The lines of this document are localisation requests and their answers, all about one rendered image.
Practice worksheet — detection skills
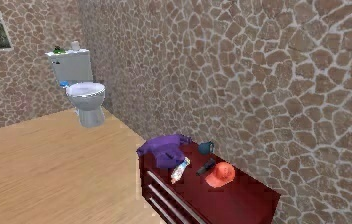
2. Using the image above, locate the purple wet suit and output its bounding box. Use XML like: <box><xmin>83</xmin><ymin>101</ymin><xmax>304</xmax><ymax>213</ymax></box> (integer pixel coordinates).
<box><xmin>136</xmin><ymin>133</ymin><xmax>193</xmax><ymax>170</ymax></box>

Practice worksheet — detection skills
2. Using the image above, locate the dark teal mug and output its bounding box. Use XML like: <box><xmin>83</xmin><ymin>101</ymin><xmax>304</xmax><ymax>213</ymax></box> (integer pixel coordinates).
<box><xmin>197</xmin><ymin>140</ymin><xmax>216</xmax><ymax>156</ymax></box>

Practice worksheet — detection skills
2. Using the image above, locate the white patterned tube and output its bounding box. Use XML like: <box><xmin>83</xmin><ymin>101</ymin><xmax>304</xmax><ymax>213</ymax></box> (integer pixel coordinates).
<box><xmin>170</xmin><ymin>156</ymin><xmax>192</xmax><ymax>185</ymax></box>

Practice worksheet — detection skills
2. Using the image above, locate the black cylindrical object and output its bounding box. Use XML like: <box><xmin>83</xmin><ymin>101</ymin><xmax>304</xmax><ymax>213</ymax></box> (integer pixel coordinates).
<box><xmin>195</xmin><ymin>157</ymin><xmax>217</xmax><ymax>177</ymax></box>

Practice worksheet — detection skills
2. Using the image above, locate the orange cap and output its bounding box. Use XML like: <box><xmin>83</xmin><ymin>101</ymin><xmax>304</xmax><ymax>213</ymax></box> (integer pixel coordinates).
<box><xmin>204</xmin><ymin>161</ymin><xmax>237</xmax><ymax>189</ymax></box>

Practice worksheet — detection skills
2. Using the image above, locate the dark red chest of drawers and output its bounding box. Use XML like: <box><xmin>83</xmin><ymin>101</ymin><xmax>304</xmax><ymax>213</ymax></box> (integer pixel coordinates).
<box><xmin>138</xmin><ymin>141</ymin><xmax>282</xmax><ymax>224</ymax></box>

